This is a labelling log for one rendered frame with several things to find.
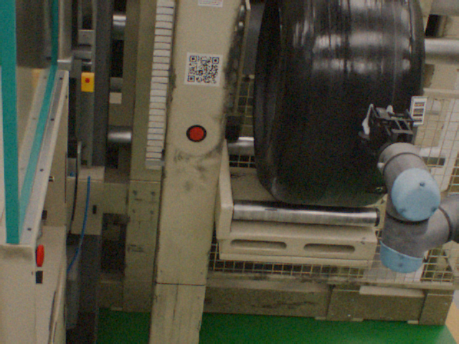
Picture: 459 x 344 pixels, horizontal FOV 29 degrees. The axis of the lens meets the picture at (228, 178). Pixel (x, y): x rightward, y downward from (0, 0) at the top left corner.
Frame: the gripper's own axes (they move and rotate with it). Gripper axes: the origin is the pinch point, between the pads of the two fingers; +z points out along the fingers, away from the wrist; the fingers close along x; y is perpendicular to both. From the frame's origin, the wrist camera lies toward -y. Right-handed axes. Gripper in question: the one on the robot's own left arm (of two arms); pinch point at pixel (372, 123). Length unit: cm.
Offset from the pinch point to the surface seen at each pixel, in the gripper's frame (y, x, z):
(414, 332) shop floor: -114, -55, 85
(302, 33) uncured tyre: 14.1, 14.9, 9.3
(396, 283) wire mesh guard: -84, -39, 70
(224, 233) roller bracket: -34.9, 24.8, 12.1
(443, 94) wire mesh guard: -17, -36, 63
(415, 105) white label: 3.3, -8.8, 2.8
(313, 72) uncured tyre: 8.2, 12.6, 3.9
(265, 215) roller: -31.4, 15.7, 15.5
